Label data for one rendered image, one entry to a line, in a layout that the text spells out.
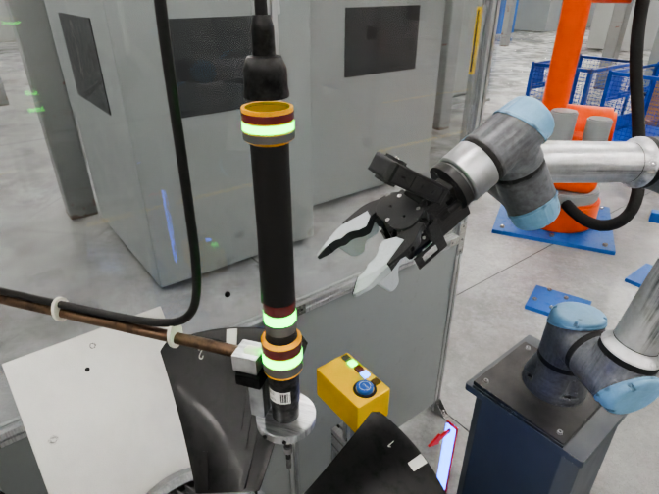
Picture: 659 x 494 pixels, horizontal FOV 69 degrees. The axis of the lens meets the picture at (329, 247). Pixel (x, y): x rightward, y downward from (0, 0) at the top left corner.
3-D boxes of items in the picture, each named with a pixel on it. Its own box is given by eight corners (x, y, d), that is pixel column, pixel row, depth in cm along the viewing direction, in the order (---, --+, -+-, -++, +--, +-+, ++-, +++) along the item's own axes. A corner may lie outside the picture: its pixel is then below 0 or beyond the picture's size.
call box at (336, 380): (316, 398, 122) (316, 368, 117) (346, 381, 128) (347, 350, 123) (357, 440, 111) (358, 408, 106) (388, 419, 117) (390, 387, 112)
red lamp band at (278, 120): (231, 123, 38) (230, 114, 38) (255, 111, 42) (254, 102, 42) (281, 127, 37) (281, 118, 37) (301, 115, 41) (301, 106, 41)
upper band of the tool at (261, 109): (234, 146, 39) (230, 110, 38) (257, 132, 43) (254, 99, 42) (282, 151, 38) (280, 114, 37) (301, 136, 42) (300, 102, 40)
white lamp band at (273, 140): (233, 142, 39) (232, 133, 39) (256, 128, 43) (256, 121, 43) (282, 147, 38) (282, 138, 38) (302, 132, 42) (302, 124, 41)
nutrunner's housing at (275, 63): (265, 443, 57) (226, 16, 35) (278, 418, 60) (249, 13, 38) (296, 451, 56) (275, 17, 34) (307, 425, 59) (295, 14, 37)
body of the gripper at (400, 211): (417, 273, 66) (481, 218, 67) (396, 235, 60) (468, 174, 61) (384, 246, 71) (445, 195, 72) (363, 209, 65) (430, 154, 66)
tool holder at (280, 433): (230, 431, 55) (221, 368, 51) (256, 388, 61) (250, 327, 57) (303, 452, 53) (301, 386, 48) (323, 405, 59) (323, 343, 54)
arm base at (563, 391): (536, 353, 129) (546, 324, 124) (595, 383, 120) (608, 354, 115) (511, 382, 120) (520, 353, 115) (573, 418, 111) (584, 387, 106)
